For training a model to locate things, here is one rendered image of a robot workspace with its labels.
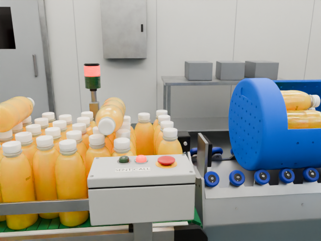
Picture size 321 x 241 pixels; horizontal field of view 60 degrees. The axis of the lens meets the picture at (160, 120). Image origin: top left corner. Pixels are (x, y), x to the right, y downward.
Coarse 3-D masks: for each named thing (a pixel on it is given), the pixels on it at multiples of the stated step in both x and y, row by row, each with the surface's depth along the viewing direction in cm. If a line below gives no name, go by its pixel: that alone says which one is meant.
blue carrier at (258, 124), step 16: (256, 80) 81; (272, 80) 90; (288, 80) 91; (304, 80) 91; (320, 80) 92; (240, 96) 88; (256, 96) 77; (272, 96) 75; (320, 96) 100; (240, 112) 89; (256, 112) 77; (272, 112) 73; (240, 128) 89; (256, 128) 77; (272, 128) 73; (320, 128) 75; (240, 144) 89; (256, 144) 78; (272, 144) 74; (288, 144) 74; (304, 144) 75; (320, 144) 75; (240, 160) 90; (256, 160) 78; (272, 160) 77; (288, 160) 78; (304, 160) 78; (320, 160) 79
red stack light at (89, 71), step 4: (84, 68) 111; (88, 68) 110; (92, 68) 110; (96, 68) 111; (84, 72) 112; (88, 72) 110; (92, 72) 110; (96, 72) 111; (88, 76) 111; (92, 76) 111
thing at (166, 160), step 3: (162, 156) 57; (165, 156) 57; (168, 156) 57; (171, 156) 57; (159, 159) 55; (162, 159) 55; (165, 159) 55; (168, 159) 55; (171, 159) 55; (174, 159) 56; (159, 162) 55; (162, 162) 54; (165, 162) 54; (168, 162) 54; (171, 162) 55; (165, 165) 55
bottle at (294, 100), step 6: (282, 90) 85; (288, 90) 85; (294, 90) 85; (288, 96) 83; (294, 96) 83; (300, 96) 83; (306, 96) 83; (312, 96) 85; (288, 102) 82; (294, 102) 82; (300, 102) 83; (306, 102) 83; (312, 102) 85; (288, 108) 83; (294, 108) 83; (300, 108) 83; (306, 108) 84
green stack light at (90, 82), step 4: (96, 76) 112; (88, 80) 111; (92, 80) 111; (96, 80) 112; (100, 80) 114; (88, 84) 112; (92, 84) 111; (96, 84) 112; (100, 84) 114; (88, 88) 112; (92, 88) 112; (96, 88) 113
